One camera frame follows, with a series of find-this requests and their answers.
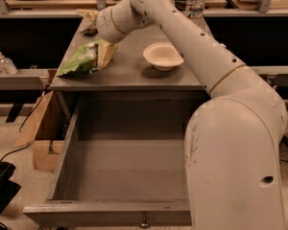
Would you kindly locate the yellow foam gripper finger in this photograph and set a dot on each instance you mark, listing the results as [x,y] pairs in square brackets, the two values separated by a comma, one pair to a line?
[91,15]
[105,53]

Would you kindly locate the green rice chip bag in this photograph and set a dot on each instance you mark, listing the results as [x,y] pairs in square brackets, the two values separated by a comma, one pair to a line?
[83,61]

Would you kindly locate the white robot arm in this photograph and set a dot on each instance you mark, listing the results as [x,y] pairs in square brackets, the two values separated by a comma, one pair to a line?
[231,142]

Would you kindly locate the open grey top drawer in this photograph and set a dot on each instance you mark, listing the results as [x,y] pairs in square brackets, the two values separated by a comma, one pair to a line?
[112,171]

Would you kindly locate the metal drawer knob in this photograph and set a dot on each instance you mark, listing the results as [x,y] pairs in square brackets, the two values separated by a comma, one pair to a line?
[144,224]

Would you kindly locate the small black device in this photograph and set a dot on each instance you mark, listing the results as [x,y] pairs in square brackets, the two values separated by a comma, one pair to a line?
[91,30]

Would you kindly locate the grey cabinet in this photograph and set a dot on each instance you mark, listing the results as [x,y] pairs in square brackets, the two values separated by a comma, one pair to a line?
[131,88]

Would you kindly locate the white paper bowl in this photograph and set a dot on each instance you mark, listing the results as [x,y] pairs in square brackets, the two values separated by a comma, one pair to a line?
[163,56]

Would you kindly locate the grey lower shelf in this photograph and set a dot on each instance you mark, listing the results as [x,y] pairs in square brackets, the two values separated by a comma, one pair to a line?
[26,79]

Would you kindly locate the cardboard box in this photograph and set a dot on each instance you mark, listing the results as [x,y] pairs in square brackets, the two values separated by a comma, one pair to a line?
[41,132]

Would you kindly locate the clear plastic water bottle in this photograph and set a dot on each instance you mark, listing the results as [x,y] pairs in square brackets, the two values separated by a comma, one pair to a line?
[194,10]

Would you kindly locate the clear sanitizer bottle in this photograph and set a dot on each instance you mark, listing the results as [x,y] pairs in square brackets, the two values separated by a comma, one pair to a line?
[7,66]

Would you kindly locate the black bin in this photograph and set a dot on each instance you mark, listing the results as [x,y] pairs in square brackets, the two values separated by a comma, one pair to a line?
[8,189]

